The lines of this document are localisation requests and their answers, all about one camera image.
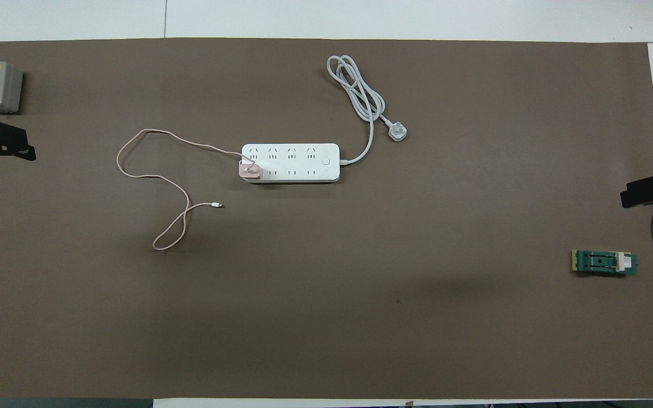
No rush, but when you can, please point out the pink charging cable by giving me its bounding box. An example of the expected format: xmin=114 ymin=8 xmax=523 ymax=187
xmin=116 ymin=129 xmax=257 ymax=252

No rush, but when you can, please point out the white power strip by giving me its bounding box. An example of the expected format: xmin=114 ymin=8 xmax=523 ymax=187
xmin=240 ymin=143 xmax=341 ymax=184

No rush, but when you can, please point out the brown table mat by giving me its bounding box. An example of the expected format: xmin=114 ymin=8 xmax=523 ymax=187
xmin=0 ymin=38 xmax=653 ymax=400

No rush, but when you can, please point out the grey switch box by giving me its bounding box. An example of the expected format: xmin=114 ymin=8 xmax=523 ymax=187
xmin=0 ymin=61 xmax=24 ymax=115

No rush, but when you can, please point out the green knife switch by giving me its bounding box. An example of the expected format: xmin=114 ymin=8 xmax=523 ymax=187
xmin=571 ymin=249 xmax=639 ymax=277

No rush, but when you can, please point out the white power cord with plug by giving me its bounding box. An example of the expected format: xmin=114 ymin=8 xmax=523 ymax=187
xmin=326 ymin=54 xmax=408 ymax=166

